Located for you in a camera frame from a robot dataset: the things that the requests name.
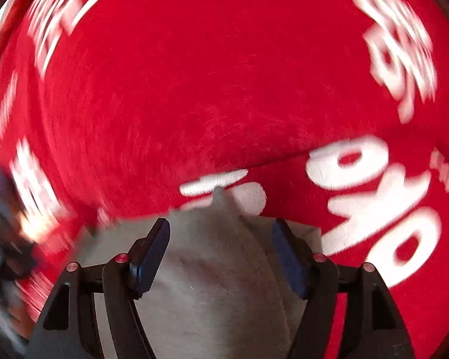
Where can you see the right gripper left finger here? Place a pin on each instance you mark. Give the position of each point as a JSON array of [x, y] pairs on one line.
[[68, 326]]

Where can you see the grey knit garment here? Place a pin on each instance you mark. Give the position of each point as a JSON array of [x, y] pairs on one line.
[[220, 291]]

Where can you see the red wedding blanket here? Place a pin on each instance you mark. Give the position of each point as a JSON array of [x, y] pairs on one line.
[[377, 199]]

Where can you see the red rolled quilt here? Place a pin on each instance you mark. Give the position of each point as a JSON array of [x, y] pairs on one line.
[[120, 103]]

